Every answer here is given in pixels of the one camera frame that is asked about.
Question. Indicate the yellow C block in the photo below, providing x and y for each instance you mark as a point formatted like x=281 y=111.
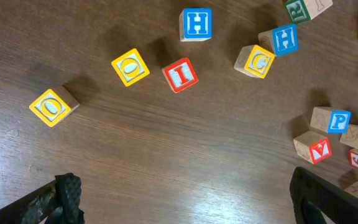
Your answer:
x=254 y=61

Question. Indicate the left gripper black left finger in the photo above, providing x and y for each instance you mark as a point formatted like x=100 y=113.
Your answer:
x=56 y=202

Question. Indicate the yellow o block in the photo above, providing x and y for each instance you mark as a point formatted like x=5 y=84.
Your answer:
x=54 y=105
x=130 y=67

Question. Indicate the red I block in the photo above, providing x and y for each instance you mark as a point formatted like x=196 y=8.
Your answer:
x=180 y=75

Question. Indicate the blue H block right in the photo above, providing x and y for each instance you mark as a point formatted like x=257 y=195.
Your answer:
x=280 y=41

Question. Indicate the red A block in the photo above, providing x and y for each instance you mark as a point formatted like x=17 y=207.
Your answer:
x=312 y=147

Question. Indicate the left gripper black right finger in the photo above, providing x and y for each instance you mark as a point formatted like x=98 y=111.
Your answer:
x=313 y=198

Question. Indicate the blue P block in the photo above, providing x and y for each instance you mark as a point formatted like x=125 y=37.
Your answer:
x=330 y=120

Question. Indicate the green R block far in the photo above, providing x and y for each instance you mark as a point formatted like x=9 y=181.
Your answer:
x=305 y=10

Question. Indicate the yellow O block near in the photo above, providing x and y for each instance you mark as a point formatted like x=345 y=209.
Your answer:
x=54 y=105

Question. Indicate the yellow O block far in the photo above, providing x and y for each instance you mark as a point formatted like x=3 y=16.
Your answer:
x=130 y=67

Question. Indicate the blue h block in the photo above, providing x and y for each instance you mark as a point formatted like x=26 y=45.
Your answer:
x=196 y=24
x=280 y=41

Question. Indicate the blue H block left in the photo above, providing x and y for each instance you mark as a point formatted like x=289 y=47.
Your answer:
x=196 y=24

